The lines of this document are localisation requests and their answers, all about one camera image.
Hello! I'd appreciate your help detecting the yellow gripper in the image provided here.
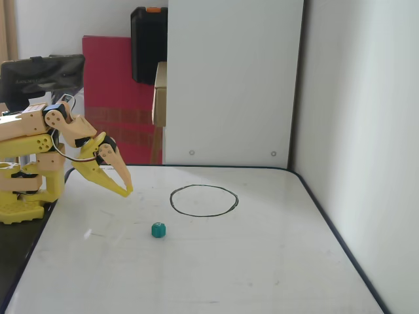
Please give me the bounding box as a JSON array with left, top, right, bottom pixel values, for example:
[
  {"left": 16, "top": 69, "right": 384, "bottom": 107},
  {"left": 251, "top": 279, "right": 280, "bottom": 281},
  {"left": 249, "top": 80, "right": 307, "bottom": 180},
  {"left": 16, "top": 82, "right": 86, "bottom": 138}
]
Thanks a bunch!
[{"left": 70, "top": 131, "right": 134, "bottom": 199}]

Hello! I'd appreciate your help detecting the green cube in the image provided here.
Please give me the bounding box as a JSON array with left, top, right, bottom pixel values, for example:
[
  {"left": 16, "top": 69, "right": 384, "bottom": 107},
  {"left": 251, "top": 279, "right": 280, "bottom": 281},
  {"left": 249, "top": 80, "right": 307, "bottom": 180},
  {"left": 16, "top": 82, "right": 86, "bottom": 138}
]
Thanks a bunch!
[{"left": 151, "top": 222, "right": 168, "bottom": 239}]

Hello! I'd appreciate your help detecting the yellow perforated robot base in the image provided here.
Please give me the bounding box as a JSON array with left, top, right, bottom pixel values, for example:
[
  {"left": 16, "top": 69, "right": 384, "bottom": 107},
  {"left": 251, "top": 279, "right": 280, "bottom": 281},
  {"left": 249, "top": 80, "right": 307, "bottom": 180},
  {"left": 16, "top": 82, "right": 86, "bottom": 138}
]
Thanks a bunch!
[{"left": 0, "top": 191, "right": 45, "bottom": 226}]

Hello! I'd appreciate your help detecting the black drawn circle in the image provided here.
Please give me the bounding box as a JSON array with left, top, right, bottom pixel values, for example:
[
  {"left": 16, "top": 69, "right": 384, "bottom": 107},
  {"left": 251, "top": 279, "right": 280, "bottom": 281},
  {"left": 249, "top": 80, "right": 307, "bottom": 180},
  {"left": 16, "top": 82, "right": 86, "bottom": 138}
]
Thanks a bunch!
[{"left": 169, "top": 184, "right": 240, "bottom": 218}]

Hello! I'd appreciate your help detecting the red cardboard box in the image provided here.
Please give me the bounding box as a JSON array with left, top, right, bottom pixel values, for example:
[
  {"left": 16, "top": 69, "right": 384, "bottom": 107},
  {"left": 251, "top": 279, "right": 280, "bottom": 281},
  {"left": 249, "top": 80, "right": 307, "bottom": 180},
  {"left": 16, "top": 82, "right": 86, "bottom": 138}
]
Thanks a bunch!
[{"left": 81, "top": 35, "right": 164, "bottom": 165}]

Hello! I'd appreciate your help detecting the black tool case orange latch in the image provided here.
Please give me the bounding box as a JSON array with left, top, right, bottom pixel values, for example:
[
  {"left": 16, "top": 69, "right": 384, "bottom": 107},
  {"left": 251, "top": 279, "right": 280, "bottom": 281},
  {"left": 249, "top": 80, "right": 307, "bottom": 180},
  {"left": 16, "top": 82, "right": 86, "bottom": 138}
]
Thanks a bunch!
[{"left": 130, "top": 6, "right": 169, "bottom": 86}]

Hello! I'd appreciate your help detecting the white upright panel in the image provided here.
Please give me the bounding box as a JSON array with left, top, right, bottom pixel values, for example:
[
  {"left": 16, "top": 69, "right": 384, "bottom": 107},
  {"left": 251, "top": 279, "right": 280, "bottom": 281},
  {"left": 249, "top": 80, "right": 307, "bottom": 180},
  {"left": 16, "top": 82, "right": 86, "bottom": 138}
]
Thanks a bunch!
[{"left": 165, "top": 0, "right": 305, "bottom": 169}]

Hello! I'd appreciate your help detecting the beige curtain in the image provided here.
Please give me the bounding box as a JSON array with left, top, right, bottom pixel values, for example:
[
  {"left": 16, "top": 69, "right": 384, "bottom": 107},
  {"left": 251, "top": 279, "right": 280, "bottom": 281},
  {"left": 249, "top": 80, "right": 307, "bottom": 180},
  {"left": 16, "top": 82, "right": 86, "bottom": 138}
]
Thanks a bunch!
[{"left": 0, "top": 0, "right": 19, "bottom": 63}]

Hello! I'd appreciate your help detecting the thin arm cable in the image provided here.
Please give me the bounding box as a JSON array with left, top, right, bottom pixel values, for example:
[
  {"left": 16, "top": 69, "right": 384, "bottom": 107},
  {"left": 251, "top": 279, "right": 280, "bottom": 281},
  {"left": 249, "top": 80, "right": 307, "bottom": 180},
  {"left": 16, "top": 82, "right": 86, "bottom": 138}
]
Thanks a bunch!
[{"left": 48, "top": 129, "right": 100, "bottom": 163}]

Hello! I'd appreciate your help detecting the white whiteboard with dark frame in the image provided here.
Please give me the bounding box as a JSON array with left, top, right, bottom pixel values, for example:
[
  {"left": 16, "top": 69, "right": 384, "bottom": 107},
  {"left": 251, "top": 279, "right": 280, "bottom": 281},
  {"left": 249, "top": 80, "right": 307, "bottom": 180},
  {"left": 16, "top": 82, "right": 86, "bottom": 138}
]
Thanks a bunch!
[{"left": 0, "top": 163, "right": 392, "bottom": 314}]

